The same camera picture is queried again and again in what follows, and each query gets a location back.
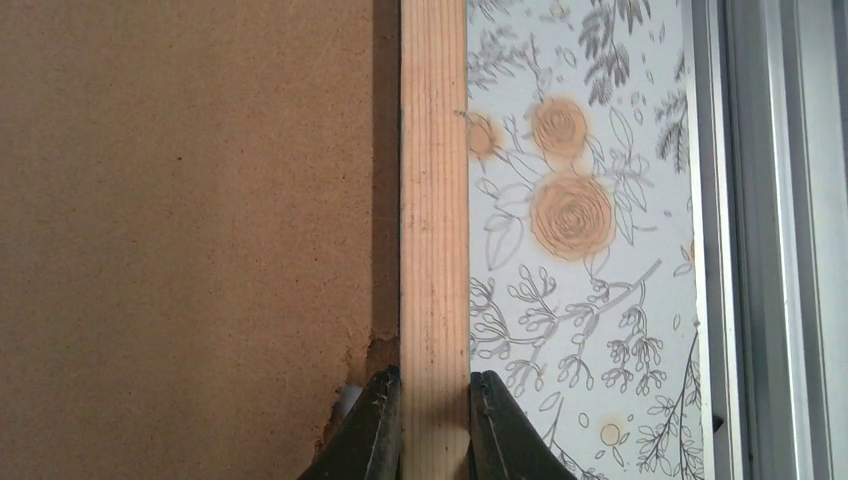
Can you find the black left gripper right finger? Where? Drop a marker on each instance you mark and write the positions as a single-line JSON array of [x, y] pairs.
[[504, 443]]

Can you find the brown cardboard backing board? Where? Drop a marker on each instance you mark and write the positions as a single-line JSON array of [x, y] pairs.
[[198, 215]]

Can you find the aluminium mounting rail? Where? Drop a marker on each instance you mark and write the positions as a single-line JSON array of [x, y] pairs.
[[768, 100]]

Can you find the floral patterned tablecloth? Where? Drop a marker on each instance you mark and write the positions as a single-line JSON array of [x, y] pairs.
[[582, 280]]

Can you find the sunflower photo print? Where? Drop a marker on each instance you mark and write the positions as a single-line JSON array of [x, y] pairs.
[[347, 397]]

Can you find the teal wooden picture frame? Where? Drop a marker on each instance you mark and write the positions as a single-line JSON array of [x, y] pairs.
[[434, 229]]

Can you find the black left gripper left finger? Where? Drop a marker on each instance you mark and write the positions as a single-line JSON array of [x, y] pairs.
[[367, 444]]

